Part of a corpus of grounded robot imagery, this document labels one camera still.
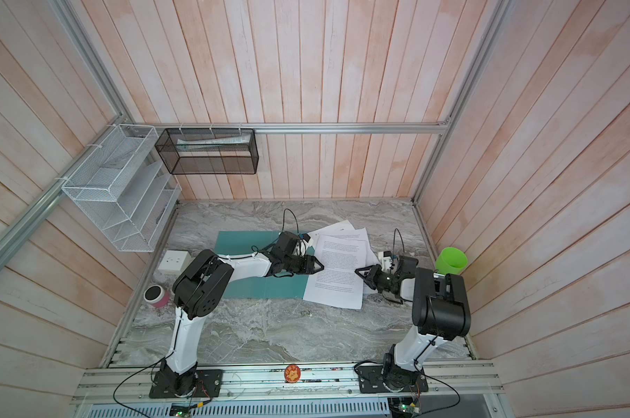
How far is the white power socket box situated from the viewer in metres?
0.97

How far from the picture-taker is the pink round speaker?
870 millimetres

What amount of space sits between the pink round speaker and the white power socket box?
0.30ft

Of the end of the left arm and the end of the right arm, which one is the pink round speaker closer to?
the end of the left arm
